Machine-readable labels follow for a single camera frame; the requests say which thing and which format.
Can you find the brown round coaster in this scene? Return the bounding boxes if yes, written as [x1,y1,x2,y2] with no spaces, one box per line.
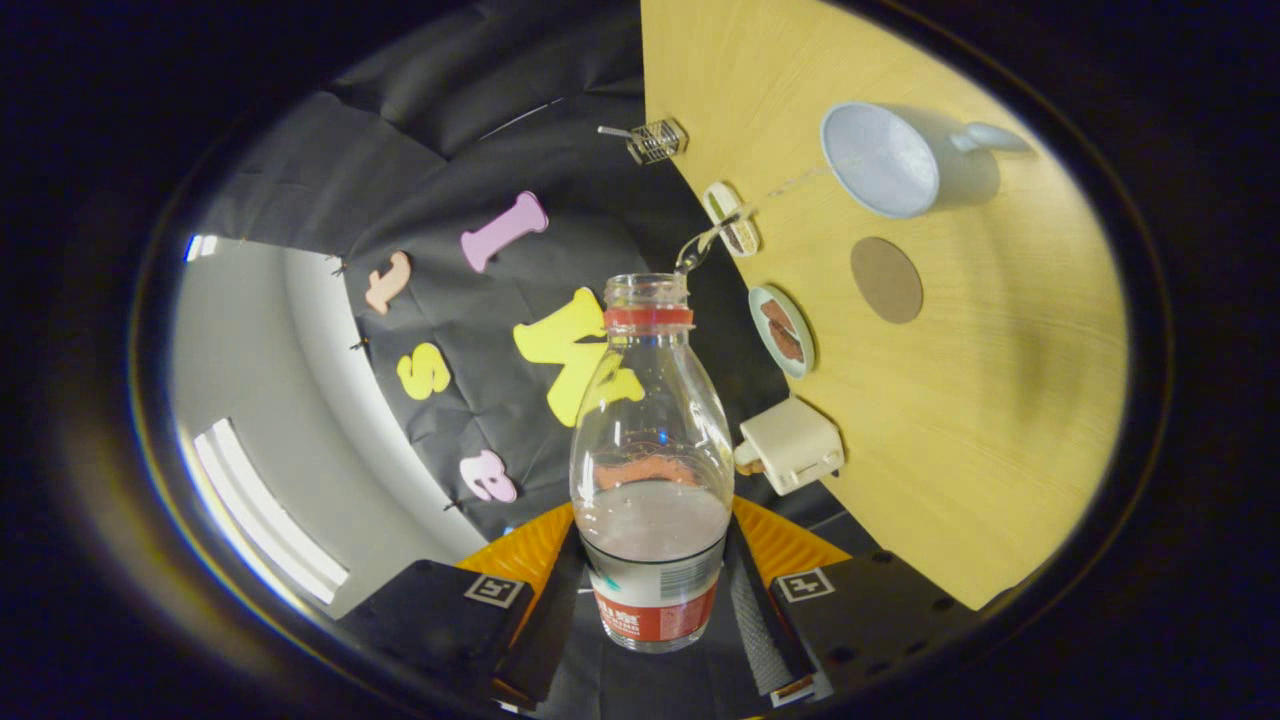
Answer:
[850,236,925,325]

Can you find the metal wire basket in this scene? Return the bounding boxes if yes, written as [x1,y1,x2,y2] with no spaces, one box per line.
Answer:
[625,118,689,166]

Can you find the white cup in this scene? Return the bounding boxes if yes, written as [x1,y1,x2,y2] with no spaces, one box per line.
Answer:
[820,100,1036,221]

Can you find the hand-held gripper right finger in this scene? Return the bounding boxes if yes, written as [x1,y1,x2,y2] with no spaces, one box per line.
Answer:
[722,495,981,709]

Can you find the white toaster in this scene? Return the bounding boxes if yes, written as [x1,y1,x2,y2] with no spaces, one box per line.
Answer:
[733,396,846,497]

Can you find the white divided dish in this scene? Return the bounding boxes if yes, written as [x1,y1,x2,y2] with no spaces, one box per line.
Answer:
[702,181,761,258]

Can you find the pale green plate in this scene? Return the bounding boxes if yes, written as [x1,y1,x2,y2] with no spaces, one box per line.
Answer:
[748,285,817,380]

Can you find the clear plastic bottle red label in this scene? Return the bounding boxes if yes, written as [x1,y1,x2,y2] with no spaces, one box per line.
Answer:
[568,273,736,654]

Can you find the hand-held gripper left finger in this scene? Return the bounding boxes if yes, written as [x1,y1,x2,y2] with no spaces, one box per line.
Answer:
[335,500,587,713]

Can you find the long ceiling light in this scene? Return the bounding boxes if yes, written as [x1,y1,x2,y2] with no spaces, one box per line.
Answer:
[192,418,351,606]

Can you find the wooden table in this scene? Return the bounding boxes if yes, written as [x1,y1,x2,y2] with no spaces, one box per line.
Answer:
[640,0,1131,611]

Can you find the black backdrop cloth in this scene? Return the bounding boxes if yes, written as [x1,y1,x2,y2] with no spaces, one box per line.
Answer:
[195,0,881,719]

